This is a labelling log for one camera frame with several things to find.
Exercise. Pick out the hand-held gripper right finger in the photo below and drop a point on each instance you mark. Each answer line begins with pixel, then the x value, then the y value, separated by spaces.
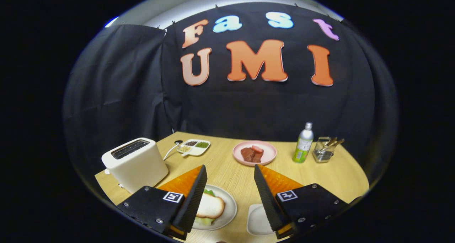
pixel 268 200

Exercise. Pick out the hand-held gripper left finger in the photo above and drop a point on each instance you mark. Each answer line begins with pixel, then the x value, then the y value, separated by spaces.
pixel 193 200

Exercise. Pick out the toasted bread slice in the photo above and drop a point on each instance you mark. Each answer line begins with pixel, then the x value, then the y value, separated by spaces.
pixel 211 205

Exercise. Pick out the green lettuce leaf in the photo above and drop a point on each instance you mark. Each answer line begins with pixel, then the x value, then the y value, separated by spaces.
pixel 203 221

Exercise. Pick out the squarish white plate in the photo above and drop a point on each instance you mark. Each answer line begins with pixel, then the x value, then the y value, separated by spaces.
pixel 257 220

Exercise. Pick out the round white plate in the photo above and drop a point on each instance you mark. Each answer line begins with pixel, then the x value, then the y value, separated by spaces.
pixel 230 207

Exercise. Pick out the pink plate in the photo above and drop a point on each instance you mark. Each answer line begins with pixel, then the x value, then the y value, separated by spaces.
pixel 270 152

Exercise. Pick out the brown meat piece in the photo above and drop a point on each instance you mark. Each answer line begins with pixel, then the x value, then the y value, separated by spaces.
pixel 249 155

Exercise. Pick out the white divided dish of beans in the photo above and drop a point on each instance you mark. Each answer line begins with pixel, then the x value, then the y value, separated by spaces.
pixel 193 150

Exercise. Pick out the red sausage piece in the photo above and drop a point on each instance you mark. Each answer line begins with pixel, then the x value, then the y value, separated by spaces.
pixel 257 149

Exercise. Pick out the silver bottle with green label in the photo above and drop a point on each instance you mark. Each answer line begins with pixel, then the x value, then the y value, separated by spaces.
pixel 303 149

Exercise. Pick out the white toaster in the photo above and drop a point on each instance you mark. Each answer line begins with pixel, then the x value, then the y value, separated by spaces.
pixel 138 166

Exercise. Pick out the black backdrop cloth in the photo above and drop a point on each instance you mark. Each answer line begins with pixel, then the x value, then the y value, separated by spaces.
pixel 249 108

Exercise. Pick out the small ceiling light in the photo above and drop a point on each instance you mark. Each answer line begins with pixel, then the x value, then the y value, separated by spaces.
pixel 110 22

